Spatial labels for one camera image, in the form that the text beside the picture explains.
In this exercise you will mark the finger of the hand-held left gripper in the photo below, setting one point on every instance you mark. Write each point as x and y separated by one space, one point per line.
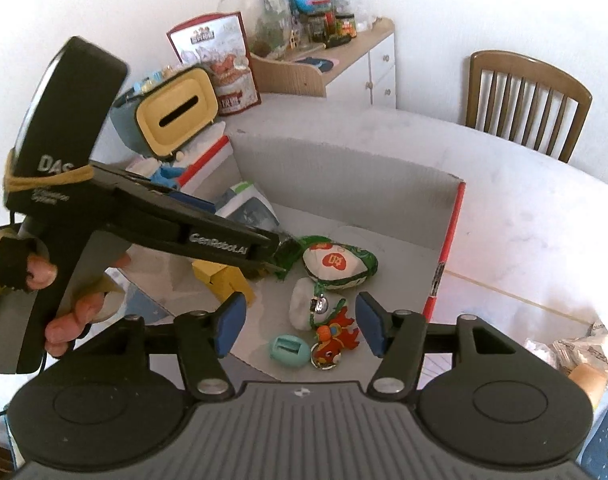
264 271
184 210

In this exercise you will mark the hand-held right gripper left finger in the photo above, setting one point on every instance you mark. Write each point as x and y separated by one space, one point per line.
231 325

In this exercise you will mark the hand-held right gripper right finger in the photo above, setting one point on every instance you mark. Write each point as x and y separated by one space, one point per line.
371 325

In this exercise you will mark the white orange grey snack bag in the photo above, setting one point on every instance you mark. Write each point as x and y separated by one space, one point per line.
249 210

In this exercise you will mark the green plush pouch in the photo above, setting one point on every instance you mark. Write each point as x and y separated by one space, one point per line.
334 262

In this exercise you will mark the red cardboard box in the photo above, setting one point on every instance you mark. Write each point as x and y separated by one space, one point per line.
334 175

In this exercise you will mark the person's left hand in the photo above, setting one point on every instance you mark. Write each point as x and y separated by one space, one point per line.
14 265

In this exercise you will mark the blue toy figure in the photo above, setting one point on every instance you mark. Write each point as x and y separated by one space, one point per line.
164 175

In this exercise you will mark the small yellow box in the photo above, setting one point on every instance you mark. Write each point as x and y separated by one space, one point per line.
219 280

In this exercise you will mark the small teal case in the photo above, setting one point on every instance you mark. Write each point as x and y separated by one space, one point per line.
286 352

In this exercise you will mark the yellow retro tissue box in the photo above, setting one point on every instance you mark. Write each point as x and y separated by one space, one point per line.
179 110

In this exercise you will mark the red white snack bag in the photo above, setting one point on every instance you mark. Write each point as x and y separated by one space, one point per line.
234 85

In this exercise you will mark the glass terrarium bowl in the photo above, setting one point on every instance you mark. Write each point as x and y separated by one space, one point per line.
264 15

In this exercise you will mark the clear wrapped bread packet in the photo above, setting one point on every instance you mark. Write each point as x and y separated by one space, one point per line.
589 375

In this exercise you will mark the dark glass jar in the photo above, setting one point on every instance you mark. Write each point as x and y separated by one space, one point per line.
315 27

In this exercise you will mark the white sideboard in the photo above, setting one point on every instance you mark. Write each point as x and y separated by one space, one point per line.
379 60

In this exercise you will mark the orange label jar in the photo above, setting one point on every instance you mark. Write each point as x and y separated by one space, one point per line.
345 26

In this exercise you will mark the blue starry cloth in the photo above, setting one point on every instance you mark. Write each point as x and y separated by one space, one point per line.
606 445

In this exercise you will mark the brown wooden chair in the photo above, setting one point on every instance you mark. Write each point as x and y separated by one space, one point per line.
524 65

